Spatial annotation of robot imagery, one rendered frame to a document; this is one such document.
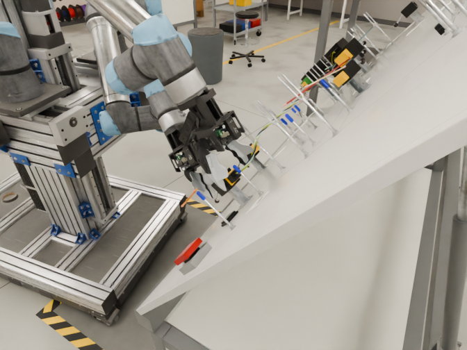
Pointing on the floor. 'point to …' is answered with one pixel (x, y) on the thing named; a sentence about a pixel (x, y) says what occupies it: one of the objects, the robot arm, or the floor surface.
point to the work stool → (246, 35)
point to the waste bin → (208, 52)
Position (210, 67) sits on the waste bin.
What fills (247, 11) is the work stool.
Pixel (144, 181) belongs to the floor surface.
